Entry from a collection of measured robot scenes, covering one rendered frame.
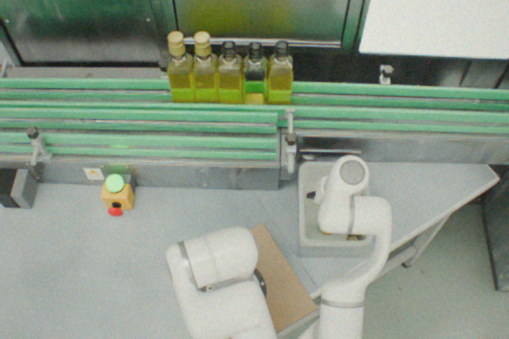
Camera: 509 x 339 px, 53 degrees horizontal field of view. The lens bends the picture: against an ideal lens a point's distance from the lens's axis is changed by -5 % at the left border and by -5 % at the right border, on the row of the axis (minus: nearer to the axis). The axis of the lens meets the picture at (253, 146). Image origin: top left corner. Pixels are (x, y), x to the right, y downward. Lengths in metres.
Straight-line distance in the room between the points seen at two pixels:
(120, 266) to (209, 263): 0.43
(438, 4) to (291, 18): 0.35
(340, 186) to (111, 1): 0.72
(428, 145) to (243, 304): 0.69
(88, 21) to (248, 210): 0.64
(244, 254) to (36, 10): 0.82
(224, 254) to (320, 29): 0.61
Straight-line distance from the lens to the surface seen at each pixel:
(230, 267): 1.00
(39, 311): 1.40
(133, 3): 1.36
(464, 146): 1.49
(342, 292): 1.04
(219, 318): 1.02
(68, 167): 1.42
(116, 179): 1.36
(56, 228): 1.47
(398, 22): 1.34
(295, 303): 1.29
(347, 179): 1.04
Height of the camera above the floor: 2.02
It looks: 58 degrees down
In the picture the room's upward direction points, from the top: straight up
